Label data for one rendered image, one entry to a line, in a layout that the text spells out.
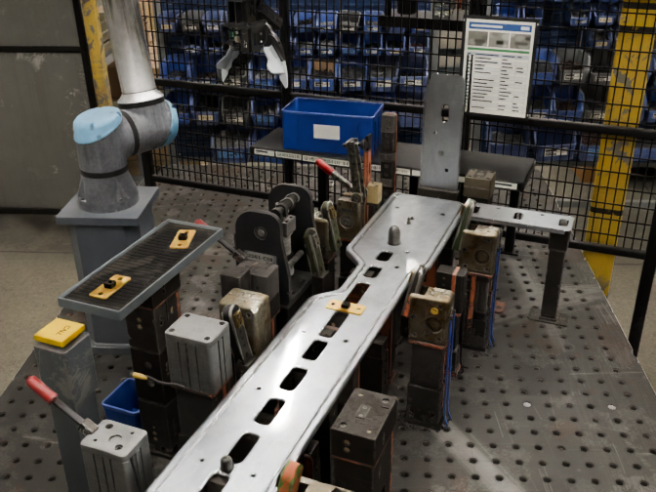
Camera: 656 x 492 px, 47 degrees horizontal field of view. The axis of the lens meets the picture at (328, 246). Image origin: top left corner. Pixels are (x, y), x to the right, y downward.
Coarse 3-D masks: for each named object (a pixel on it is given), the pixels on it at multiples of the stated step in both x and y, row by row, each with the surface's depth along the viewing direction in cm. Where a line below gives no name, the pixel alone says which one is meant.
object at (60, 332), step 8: (56, 320) 133; (64, 320) 133; (48, 328) 130; (56, 328) 130; (64, 328) 130; (72, 328) 130; (80, 328) 131; (40, 336) 128; (48, 336) 128; (56, 336) 128; (64, 336) 128; (72, 336) 129; (56, 344) 127; (64, 344) 128
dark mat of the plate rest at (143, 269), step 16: (176, 224) 168; (144, 240) 161; (160, 240) 160; (192, 240) 160; (128, 256) 154; (144, 256) 154; (160, 256) 154; (176, 256) 154; (112, 272) 148; (128, 272) 148; (144, 272) 148; (160, 272) 148; (80, 288) 143; (96, 288) 143; (128, 288) 143; (144, 288) 142; (96, 304) 138; (112, 304) 138
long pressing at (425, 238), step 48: (384, 240) 196; (432, 240) 195; (384, 288) 174; (288, 336) 156; (336, 336) 156; (240, 384) 142; (336, 384) 142; (240, 432) 130; (288, 432) 130; (192, 480) 120; (240, 480) 120
